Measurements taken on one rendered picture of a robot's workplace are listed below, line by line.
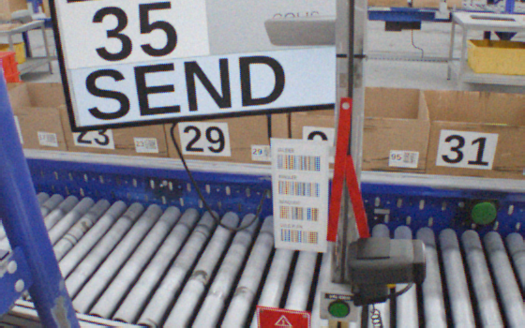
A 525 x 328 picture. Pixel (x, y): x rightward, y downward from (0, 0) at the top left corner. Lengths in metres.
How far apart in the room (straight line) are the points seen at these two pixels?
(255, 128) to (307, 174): 0.67
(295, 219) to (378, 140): 0.63
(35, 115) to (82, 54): 0.99
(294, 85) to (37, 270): 0.51
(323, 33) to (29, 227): 0.52
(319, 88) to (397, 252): 0.28
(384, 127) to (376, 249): 0.64
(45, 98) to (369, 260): 1.63
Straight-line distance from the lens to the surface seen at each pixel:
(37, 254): 0.33
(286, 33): 0.71
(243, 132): 1.35
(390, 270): 0.69
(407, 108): 1.58
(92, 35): 0.72
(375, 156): 1.32
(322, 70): 0.74
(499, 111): 1.63
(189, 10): 0.70
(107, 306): 1.17
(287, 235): 0.74
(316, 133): 1.30
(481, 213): 1.35
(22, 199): 0.31
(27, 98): 2.10
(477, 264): 1.27
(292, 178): 0.68
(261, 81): 0.72
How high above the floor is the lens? 1.51
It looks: 25 degrees down
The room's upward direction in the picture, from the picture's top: 3 degrees counter-clockwise
